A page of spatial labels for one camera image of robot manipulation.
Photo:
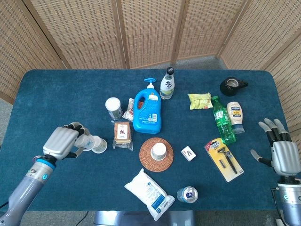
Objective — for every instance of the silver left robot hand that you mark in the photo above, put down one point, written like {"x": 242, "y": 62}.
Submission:
{"x": 60, "y": 141}

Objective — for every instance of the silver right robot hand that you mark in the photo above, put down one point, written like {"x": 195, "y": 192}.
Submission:
{"x": 284, "y": 157}

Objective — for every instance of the white paper cup green print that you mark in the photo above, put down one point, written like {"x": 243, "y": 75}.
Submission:
{"x": 101, "y": 146}
{"x": 158, "y": 151}

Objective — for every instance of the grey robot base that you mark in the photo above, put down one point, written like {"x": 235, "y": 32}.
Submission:
{"x": 141, "y": 219}

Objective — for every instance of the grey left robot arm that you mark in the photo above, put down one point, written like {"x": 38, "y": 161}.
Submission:
{"x": 26, "y": 188}

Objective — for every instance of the blue tablecloth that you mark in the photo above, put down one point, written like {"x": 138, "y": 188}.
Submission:
{"x": 58, "y": 106}

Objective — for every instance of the razor in yellow blister pack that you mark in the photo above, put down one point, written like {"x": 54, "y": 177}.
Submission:
{"x": 223, "y": 162}

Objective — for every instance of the packaged brown cake slices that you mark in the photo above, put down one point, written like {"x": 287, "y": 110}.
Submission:
{"x": 122, "y": 134}

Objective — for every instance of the clear canister white lid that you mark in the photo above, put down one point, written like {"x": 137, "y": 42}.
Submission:
{"x": 113, "y": 106}

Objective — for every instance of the cream mayonnaise squeeze bottle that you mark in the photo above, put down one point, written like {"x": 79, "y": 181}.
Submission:
{"x": 235, "y": 115}

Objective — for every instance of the green soda bottle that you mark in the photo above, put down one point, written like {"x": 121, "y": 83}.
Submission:
{"x": 222, "y": 120}

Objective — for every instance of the white red snack packet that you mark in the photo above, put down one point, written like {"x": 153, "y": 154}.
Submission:
{"x": 129, "y": 110}

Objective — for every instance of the black cast iron teapot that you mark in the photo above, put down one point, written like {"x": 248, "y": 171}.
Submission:
{"x": 229, "y": 90}

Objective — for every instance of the round woven rattan coaster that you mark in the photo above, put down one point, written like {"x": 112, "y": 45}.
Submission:
{"x": 145, "y": 162}

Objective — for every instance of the blue detergent pump bottle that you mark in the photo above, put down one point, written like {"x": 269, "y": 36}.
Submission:
{"x": 147, "y": 115}

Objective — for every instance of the small white cardboard box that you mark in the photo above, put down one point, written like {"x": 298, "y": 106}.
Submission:
{"x": 188, "y": 154}

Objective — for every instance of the yellow green snack bag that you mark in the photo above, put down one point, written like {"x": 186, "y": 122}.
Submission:
{"x": 200, "y": 101}

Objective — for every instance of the white powder bag blue print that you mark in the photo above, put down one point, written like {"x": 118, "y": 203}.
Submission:
{"x": 148, "y": 193}

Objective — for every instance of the light blue drink can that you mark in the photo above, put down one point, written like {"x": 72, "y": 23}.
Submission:
{"x": 187, "y": 195}

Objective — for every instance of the clear lime soda bottle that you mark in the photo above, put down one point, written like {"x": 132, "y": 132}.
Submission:
{"x": 167, "y": 87}

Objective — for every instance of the woven rattan folding screen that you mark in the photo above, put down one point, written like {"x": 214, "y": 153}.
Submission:
{"x": 150, "y": 30}

